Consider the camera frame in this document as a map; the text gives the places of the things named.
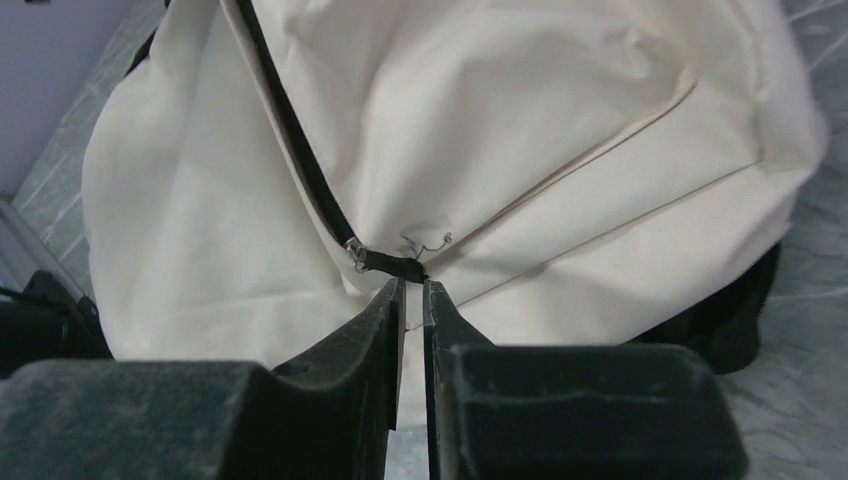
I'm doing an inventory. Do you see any beige canvas backpack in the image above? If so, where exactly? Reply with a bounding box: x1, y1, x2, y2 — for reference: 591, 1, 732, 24
80, 0, 829, 429

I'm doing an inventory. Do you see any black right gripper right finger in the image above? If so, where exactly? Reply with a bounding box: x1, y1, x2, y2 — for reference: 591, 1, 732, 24
423, 281, 749, 479

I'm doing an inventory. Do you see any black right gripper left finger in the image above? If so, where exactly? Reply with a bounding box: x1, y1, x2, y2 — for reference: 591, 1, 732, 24
1, 279, 405, 479

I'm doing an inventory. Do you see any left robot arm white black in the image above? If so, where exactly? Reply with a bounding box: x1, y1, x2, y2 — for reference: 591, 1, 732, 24
1, 270, 113, 380

